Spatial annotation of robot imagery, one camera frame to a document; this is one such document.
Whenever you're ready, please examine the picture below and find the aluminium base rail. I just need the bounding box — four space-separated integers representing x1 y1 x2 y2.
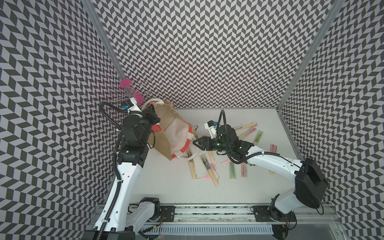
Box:
89 203 343 226

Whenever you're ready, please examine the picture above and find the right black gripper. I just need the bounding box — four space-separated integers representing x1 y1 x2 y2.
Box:
192 136 231 151

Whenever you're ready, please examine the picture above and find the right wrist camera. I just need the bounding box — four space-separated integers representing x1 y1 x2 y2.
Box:
204 121 218 139

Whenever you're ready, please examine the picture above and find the pink blue folding fan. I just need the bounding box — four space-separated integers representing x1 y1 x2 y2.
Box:
269 144 277 175

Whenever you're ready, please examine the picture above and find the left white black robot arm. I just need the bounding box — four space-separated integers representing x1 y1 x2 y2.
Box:
82 99 161 240

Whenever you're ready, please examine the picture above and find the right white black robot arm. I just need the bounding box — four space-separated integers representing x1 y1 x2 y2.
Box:
193 121 329 222

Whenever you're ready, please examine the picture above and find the green pink folding fan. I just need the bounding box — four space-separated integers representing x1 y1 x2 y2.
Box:
229 162 237 180

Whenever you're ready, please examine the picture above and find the burlap red tote bag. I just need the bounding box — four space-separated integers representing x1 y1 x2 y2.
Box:
142 99 198 161

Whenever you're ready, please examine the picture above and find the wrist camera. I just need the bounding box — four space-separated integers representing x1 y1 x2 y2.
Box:
121 98 141 113
204 121 218 139

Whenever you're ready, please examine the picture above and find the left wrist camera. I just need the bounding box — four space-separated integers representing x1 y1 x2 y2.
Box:
121 98 141 113

